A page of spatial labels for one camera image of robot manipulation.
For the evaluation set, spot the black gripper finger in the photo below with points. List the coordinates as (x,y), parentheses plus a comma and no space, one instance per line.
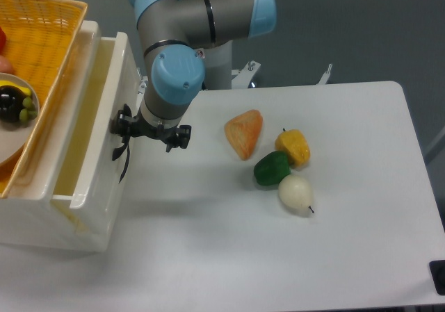
(179,137)
(124,124)

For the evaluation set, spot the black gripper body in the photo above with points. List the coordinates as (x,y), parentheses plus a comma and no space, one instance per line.
(141,128)

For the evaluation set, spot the white drawer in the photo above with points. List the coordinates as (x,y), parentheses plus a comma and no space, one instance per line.
(88,191)

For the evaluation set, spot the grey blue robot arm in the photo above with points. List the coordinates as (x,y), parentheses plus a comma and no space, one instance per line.
(171,32)

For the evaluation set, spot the white drawer cabinet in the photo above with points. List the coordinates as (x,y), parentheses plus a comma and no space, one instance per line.
(26,214)

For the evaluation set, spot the orange bread toy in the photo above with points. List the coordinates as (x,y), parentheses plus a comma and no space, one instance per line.
(243,131)

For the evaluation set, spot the green bell pepper toy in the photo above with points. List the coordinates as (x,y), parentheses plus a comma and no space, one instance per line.
(272,168)

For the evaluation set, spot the yellow banana toy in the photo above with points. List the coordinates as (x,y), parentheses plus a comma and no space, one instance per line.
(25,90)

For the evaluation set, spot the white plate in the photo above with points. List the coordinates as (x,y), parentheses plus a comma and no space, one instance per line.
(15,135)

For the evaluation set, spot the dark purple mangosteen toy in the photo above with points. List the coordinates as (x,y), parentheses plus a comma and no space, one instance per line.
(16,107)

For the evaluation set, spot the yellow bell pepper toy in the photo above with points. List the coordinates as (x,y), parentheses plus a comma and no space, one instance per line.
(294,144)

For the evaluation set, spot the yellow wicker basket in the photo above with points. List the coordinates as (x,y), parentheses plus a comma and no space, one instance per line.
(40,37)

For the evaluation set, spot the white pear toy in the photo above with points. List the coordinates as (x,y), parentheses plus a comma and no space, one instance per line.
(296,193)

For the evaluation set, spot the pink peach toy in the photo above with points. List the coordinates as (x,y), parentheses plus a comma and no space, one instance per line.
(5,65)

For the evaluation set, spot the red fruit toy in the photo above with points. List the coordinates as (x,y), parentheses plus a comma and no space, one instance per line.
(3,39)

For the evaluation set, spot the black corner clamp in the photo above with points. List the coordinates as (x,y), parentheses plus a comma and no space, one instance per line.
(437,269)

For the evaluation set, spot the bottom drawer black handle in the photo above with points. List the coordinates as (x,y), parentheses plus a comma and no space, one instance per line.
(126,163)

